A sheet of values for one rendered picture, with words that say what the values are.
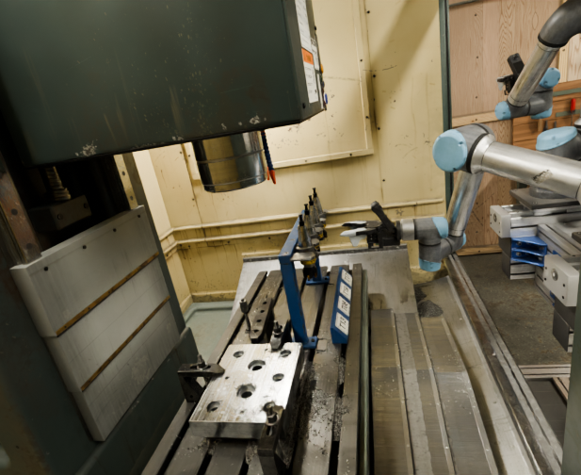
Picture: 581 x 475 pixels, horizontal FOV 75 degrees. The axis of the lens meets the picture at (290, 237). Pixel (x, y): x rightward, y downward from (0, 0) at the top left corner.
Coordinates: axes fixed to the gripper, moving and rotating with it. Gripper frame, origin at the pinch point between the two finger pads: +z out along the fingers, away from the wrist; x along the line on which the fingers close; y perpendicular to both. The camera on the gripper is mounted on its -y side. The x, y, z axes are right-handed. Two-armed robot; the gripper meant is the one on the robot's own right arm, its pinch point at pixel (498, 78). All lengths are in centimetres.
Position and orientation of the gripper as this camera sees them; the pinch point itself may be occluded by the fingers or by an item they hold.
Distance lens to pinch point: 220.0
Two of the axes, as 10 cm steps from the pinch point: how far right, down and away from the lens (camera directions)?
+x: 9.5, -3.1, -0.3
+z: -0.7, -3.2, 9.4
